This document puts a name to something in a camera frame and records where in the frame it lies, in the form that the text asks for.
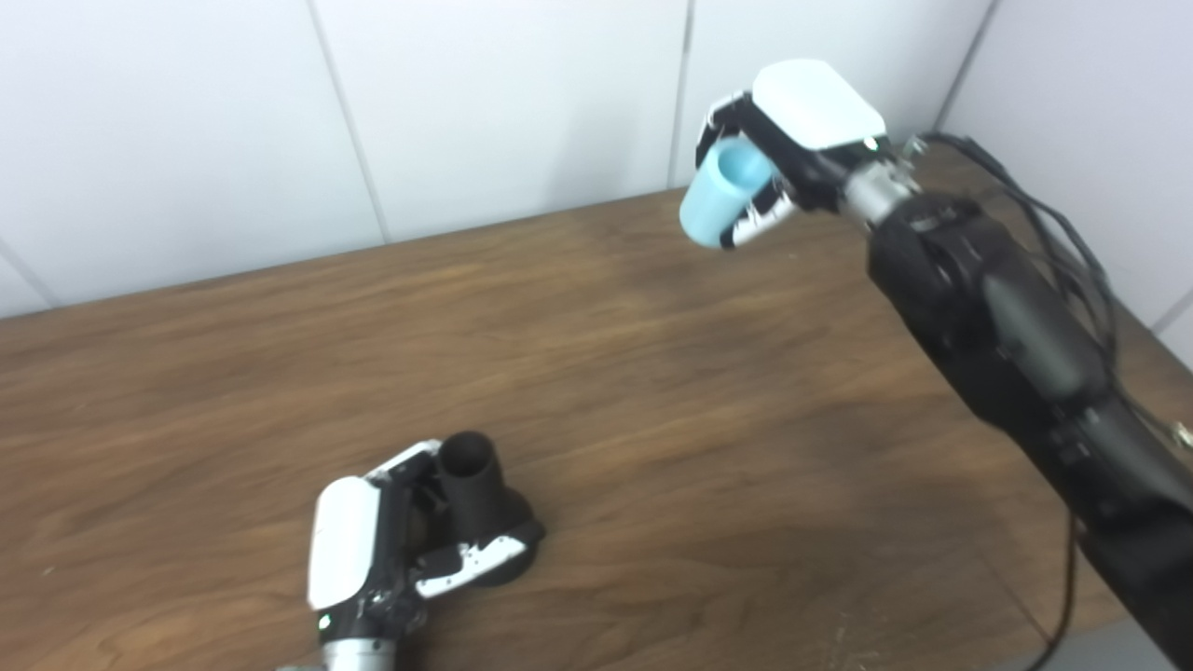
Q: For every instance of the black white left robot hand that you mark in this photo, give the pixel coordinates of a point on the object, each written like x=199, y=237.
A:
x=345, y=540

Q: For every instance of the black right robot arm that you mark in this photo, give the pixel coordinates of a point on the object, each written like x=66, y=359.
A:
x=1007, y=335

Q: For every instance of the black funnel-shaped nozzle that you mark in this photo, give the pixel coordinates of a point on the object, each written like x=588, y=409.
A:
x=480, y=503

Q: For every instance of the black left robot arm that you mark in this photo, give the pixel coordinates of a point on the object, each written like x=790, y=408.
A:
x=359, y=655

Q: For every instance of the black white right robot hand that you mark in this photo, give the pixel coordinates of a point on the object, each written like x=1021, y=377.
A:
x=815, y=107

